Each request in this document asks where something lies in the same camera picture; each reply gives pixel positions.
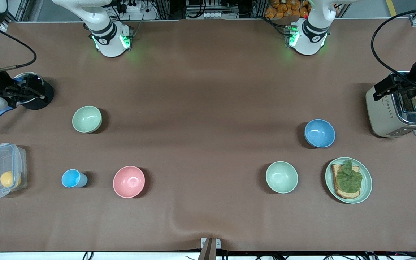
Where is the pale green bowl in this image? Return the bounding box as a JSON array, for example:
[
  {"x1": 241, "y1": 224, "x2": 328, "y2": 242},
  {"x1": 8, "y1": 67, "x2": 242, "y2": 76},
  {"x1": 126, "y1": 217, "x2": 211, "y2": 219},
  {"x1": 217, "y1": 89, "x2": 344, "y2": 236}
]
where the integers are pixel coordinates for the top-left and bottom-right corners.
[
  {"x1": 265, "y1": 161, "x2": 299, "y2": 194},
  {"x1": 72, "y1": 105, "x2": 103, "y2": 134}
]

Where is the blue bowl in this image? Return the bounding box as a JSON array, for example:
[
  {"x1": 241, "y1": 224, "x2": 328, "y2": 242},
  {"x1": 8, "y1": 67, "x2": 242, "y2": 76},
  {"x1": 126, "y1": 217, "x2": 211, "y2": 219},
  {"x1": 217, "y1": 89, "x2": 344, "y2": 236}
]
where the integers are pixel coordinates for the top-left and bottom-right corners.
[{"x1": 304, "y1": 119, "x2": 336, "y2": 148}]

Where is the pink bowl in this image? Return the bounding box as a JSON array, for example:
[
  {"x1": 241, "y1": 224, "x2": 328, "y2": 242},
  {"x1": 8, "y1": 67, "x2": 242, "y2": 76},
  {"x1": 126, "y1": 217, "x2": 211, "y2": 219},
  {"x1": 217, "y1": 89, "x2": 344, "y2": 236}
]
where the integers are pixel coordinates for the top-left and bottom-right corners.
[{"x1": 113, "y1": 166, "x2": 146, "y2": 199}]

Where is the glass lid with blue knob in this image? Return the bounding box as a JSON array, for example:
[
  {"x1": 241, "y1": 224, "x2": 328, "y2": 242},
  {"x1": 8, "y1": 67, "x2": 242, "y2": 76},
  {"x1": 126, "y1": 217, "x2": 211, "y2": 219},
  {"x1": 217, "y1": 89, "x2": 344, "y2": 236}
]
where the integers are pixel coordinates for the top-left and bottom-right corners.
[{"x1": 13, "y1": 72, "x2": 45, "y2": 105}]

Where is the cream and chrome toaster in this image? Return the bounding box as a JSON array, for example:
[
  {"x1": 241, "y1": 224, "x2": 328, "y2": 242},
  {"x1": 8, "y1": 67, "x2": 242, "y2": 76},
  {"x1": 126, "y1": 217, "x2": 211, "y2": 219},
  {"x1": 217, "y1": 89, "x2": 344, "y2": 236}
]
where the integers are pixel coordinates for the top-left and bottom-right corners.
[{"x1": 365, "y1": 71, "x2": 416, "y2": 138}]

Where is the yellow lemon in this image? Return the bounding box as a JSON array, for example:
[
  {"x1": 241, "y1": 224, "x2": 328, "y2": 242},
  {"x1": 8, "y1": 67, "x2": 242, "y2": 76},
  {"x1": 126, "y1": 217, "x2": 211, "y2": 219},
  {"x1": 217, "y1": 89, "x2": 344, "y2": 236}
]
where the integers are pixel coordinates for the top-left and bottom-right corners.
[{"x1": 0, "y1": 171, "x2": 21, "y2": 188}]

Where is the pale green plate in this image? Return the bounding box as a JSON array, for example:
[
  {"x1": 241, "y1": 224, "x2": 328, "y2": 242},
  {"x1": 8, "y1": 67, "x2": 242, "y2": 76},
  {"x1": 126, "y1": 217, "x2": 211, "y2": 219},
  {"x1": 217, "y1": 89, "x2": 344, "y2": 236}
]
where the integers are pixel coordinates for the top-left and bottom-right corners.
[{"x1": 325, "y1": 157, "x2": 373, "y2": 204}]

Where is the green lettuce leaf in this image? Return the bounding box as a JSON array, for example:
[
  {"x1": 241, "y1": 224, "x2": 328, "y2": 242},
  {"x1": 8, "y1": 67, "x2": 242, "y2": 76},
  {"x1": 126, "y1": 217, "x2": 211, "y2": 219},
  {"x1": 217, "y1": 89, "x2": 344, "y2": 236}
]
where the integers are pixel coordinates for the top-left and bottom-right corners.
[{"x1": 335, "y1": 160, "x2": 363, "y2": 193}]

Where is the light blue cup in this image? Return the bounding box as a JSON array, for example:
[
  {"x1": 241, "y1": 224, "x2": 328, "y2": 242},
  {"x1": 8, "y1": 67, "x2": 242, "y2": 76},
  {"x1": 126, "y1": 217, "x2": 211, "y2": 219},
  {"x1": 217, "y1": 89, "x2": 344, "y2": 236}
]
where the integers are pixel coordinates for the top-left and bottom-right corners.
[{"x1": 61, "y1": 169, "x2": 88, "y2": 189}]

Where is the bread slice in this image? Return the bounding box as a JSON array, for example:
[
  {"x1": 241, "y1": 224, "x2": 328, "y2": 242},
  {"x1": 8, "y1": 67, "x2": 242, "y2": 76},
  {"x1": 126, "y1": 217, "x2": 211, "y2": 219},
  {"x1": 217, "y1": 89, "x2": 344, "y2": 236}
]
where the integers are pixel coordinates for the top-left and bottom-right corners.
[{"x1": 331, "y1": 164, "x2": 361, "y2": 199}]

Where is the bag of orange snacks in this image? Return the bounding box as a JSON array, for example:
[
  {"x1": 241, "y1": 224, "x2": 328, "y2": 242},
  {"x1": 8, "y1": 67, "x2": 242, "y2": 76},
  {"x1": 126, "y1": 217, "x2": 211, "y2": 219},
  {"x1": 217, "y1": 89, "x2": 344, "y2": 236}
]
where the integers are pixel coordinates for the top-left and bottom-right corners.
[{"x1": 265, "y1": 0, "x2": 309, "y2": 20}]

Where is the large white power strip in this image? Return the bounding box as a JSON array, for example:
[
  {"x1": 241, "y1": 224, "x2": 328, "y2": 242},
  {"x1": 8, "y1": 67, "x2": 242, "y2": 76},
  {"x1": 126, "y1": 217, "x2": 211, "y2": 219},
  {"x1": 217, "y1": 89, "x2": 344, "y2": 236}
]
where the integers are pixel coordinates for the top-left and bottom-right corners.
[{"x1": 121, "y1": 0, "x2": 158, "y2": 21}]

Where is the black pot with blue handle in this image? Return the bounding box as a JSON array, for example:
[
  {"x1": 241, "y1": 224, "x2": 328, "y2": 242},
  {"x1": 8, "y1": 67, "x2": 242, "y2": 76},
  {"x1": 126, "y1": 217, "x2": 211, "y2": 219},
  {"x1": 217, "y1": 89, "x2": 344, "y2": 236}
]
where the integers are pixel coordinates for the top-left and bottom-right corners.
[{"x1": 0, "y1": 72, "x2": 54, "y2": 131}]

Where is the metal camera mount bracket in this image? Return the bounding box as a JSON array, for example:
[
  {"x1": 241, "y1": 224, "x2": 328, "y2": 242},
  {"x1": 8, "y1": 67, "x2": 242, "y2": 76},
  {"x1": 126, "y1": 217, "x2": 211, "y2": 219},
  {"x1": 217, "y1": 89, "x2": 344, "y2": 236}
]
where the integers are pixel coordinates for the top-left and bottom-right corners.
[{"x1": 201, "y1": 238, "x2": 221, "y2": 260}]

